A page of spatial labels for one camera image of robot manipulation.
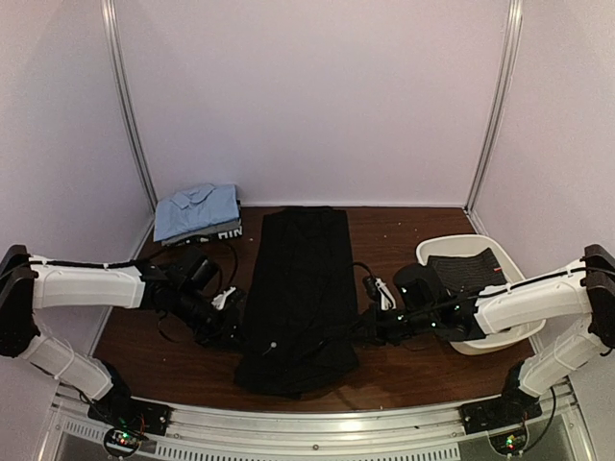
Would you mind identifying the aluminium frame post left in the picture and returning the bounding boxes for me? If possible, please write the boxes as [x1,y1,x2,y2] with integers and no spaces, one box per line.
[100,0,158,213]

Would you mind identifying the dark pinstriped folded shirt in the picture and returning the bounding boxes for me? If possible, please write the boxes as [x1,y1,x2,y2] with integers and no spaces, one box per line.
[427,248,507,293]

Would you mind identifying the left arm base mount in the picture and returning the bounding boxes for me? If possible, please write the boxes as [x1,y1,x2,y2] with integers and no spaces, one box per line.
[86,378,171,436]

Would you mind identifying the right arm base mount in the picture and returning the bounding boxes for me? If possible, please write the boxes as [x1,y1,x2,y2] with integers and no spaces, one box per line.
[459,389,543,435]

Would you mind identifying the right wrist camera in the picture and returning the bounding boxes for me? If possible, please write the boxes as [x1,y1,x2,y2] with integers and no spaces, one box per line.
[393,263,449,312]

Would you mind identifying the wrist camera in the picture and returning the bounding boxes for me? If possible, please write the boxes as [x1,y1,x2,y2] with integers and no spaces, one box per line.
[168,247,238,312]
[393,263,449,312]

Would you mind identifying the aluminium frame post right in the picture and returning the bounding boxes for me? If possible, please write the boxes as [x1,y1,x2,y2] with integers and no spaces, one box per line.
[463,0,524,235]

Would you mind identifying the light blue folded shirt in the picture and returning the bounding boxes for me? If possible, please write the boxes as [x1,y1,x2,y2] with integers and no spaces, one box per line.
[154,183,239,242]

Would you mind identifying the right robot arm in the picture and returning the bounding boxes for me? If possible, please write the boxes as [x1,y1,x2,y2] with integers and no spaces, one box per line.
[351,244,614,425]

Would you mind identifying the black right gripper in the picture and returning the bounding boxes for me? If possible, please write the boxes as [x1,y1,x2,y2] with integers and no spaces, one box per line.
[344,303,437,347]

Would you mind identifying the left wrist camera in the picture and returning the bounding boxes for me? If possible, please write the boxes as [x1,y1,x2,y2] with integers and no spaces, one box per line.
[168,247,238,312]

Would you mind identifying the aluminium frame post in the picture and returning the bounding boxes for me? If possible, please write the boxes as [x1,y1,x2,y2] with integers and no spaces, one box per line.
[100,0,158,213]
[463,0,524,235]

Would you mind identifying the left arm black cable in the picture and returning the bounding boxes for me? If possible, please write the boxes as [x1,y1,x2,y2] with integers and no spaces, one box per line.
[26,242,240,289]

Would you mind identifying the black long sleeve shirt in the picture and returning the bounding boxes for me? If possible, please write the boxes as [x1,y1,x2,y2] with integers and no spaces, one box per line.
[234,206,358,399]

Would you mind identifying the black white patterned folded shirt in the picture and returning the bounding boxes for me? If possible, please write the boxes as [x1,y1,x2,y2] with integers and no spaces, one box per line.
[161,224,243,247]

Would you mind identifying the white plastic laundry basket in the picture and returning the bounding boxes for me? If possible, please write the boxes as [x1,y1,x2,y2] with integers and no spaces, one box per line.
[415,233,548,356]

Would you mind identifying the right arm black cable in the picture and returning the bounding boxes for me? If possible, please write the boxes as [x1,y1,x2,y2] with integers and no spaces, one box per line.
[350,261,385,302]

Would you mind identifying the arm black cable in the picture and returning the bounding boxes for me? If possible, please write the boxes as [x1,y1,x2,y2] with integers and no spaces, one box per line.
[350,261,385,302]
[26,242,240,289]

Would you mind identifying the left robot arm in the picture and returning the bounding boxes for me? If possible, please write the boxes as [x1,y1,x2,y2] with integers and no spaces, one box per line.
[1,245,245,426]

